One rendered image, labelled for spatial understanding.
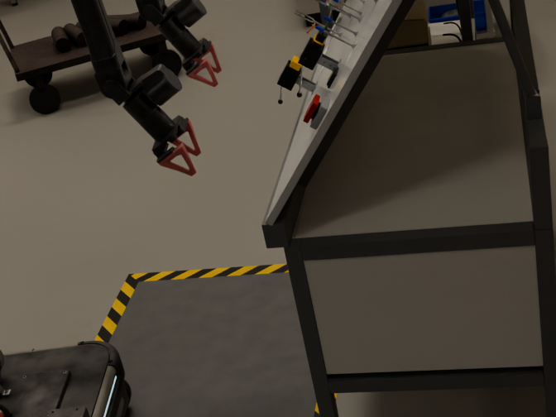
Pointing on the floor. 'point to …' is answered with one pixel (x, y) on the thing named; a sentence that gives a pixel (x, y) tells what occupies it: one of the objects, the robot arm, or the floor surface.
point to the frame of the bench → (394, 242)
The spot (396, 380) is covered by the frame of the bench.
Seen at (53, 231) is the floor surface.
